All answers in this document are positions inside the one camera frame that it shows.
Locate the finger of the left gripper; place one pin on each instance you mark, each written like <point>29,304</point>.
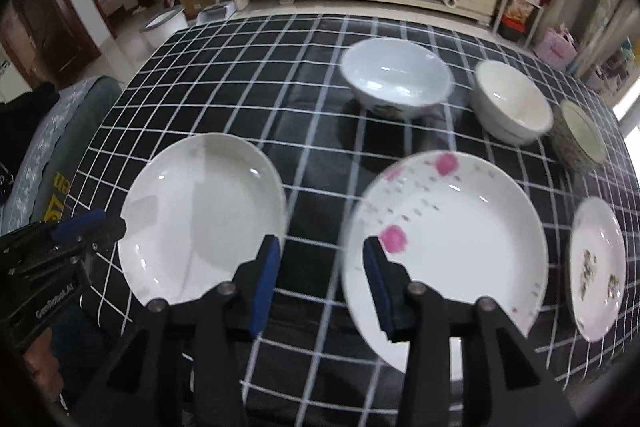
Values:
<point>80,222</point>
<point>111,230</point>

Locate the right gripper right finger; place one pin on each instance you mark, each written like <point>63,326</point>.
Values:
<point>411,312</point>

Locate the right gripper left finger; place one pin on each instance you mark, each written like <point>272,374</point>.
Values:
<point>234,311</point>

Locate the pink flower white plate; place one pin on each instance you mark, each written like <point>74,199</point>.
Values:
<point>456,223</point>

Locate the bear print white plate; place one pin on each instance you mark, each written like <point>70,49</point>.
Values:
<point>595,269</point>

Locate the person left hand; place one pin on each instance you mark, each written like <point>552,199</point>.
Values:
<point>43,367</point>

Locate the grey sofa with cover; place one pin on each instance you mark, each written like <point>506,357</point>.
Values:
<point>59,143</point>

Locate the plain white plate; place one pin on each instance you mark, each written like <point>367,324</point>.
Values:
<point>195,213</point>

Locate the brown wooden door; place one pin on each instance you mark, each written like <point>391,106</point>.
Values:
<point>63,45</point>

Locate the white round bin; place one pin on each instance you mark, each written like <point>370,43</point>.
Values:
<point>163,25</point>

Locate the plain cream bowl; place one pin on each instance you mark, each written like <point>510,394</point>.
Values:
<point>508,104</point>

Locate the black white grid tablecloth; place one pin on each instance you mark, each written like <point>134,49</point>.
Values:
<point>274,81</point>

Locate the black floral patterned bowl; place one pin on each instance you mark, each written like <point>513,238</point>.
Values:
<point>576,139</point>

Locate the white bowl with flower print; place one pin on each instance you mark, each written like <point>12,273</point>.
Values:
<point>396,78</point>

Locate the pink gift bag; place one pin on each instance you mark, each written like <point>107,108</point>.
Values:
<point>557,48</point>

